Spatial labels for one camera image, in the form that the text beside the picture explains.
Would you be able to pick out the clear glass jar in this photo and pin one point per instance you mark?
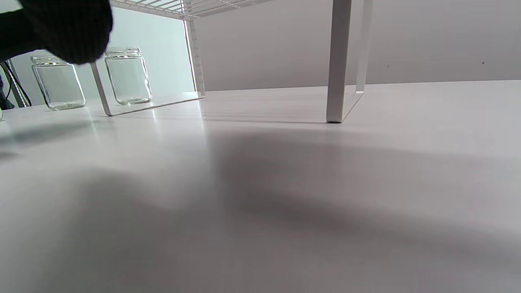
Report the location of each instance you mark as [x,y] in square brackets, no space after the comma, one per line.
[128,77]
[61,87]

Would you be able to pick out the person's right hand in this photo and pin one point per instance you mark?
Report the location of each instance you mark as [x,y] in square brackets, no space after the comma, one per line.
[65,28]

